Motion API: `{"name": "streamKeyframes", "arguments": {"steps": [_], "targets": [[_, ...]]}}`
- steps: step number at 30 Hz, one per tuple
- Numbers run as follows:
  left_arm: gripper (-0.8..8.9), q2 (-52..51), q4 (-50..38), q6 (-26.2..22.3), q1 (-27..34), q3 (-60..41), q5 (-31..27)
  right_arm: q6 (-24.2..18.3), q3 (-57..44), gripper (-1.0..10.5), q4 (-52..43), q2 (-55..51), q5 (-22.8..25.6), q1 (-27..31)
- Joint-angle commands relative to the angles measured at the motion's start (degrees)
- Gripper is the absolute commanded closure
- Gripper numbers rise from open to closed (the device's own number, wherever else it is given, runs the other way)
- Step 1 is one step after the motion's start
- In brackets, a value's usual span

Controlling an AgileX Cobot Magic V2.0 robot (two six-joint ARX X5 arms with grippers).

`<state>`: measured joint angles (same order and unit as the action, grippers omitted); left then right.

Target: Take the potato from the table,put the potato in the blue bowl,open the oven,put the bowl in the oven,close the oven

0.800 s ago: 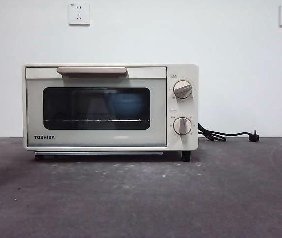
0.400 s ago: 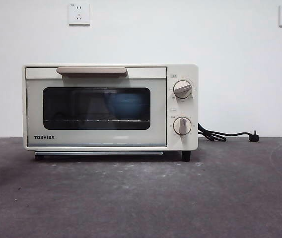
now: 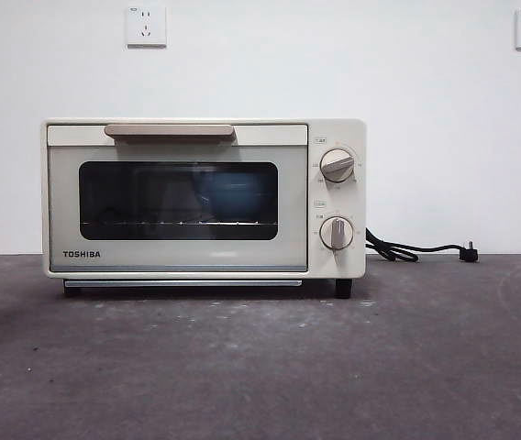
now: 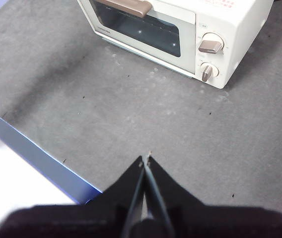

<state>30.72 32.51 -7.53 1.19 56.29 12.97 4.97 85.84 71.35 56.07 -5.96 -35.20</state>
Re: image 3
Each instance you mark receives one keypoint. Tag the blue ribbed bowl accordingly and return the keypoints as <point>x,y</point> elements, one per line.
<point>233,197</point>

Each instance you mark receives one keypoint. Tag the white Toshiba toaster oven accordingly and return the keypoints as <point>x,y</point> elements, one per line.
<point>339,129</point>

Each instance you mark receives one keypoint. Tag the beige timer knob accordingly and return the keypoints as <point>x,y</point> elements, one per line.
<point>336,233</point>

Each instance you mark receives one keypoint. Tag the beige temperature knob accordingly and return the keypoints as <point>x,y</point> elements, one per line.
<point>337,165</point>

